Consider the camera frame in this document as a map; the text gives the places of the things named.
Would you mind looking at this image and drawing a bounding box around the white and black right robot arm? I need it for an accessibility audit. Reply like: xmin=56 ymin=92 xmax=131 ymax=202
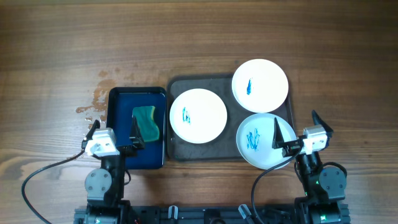
xmin=272 ymin=111 xmax=351 ymax=224

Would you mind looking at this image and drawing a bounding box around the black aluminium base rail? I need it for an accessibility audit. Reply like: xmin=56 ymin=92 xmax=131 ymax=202
xmin=73 ymin=203 xmax=351 ymax=224

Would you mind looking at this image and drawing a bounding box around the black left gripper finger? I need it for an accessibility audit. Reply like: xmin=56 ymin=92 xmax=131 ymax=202
xmin=83 ymin=119 xmax=100 ymax=141
xmin=129 ymin=116 xmax=144 ymax=146

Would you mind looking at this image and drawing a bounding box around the white plate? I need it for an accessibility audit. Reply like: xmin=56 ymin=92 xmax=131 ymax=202
xmin=236 ymin=113 xmax=296 ymax=169
xmin=169 ymin=88 xmax=228 ymax=144
xmin=231 ymin=59 xmax=289 ymax=113

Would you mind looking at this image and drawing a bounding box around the dark blue tray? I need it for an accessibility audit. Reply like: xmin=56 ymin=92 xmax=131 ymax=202
xmin=106 ymin=86 xmax=167 ymax=170

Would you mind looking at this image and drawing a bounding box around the green and yellow sponge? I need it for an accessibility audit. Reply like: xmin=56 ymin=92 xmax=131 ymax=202
xmin=132 ymin=106 xmax=160 ymax=142

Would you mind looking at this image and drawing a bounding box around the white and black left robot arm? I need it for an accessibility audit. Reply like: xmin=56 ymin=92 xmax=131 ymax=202
xmin=74 ymin=116 xmax=145 ymax=224

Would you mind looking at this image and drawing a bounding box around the dark brown serving tray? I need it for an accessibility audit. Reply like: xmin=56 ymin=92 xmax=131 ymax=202
xmin=166 ymin=73 xmax=295 ymax=162

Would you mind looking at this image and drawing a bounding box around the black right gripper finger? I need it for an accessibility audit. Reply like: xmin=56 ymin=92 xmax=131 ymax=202
xmin=312 ymin=110 xmax=333 ymax=137
xmin=272 ymin=118 xmax=285 ymax=149

